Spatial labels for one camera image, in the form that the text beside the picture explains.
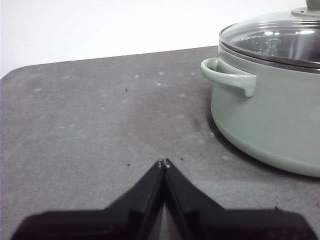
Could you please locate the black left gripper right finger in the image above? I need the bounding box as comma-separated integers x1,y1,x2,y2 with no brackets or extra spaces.
163,157,311,240

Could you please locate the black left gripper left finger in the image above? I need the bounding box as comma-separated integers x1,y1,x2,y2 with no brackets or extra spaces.
11,157,166,240

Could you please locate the pale green electric steamer pot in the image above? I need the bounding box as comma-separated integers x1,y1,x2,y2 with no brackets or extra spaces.
200,46,320,179

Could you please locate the glass lid with green knob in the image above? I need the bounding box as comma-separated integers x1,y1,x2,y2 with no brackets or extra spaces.
218,0,320,70

